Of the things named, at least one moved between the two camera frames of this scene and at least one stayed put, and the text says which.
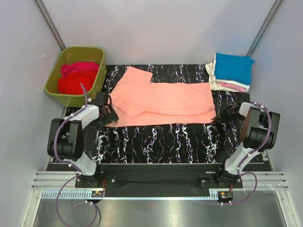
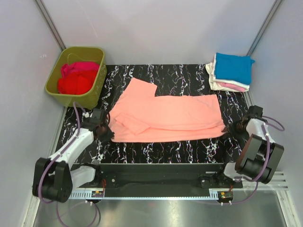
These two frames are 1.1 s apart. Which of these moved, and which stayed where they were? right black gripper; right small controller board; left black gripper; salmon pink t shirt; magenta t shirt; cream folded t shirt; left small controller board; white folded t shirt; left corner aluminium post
Moved: right black gripper; left black gripper; salmon pink t shirt
Stayed: right small controller board; cream folded t shirt; left corner aluminium post; magenta t shirt; white folded t shirt; left small controller board
